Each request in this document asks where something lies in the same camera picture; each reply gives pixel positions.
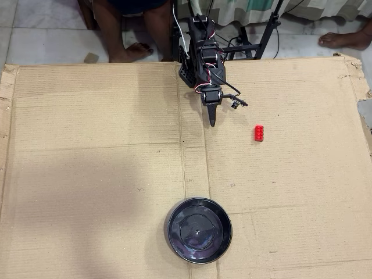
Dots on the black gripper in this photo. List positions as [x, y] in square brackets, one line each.
[211, 97]

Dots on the red lego block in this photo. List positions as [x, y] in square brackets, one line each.
[259, 133]

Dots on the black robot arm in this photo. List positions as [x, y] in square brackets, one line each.
[203, 40]

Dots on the black round plastic bin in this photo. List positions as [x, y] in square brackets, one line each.
[200, 231]

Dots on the black perforated base clamp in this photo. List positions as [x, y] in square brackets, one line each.
[187, 76]

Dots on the bare person leg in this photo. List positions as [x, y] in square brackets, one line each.
[158, 32]
[112, 32]

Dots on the black metal stand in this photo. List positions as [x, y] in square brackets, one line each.
[268, 29]

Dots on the white plastic pipe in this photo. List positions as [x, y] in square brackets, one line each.
[196, 5]

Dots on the large brown cardboard sheet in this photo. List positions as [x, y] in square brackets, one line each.
[87, 145]

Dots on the dark blue shorts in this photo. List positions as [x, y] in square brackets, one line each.
[136, 5]

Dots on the small cardboard scrap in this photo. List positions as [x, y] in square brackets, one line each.
[91, 58]

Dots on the bare person foot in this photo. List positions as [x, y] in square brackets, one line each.
[346, 39]

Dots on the brown wooden furniture leg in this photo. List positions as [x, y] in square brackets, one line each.
[87, 14]

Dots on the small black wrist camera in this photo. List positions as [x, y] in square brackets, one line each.
[234, 104]

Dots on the black metal post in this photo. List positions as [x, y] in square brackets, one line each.
[174, 43]

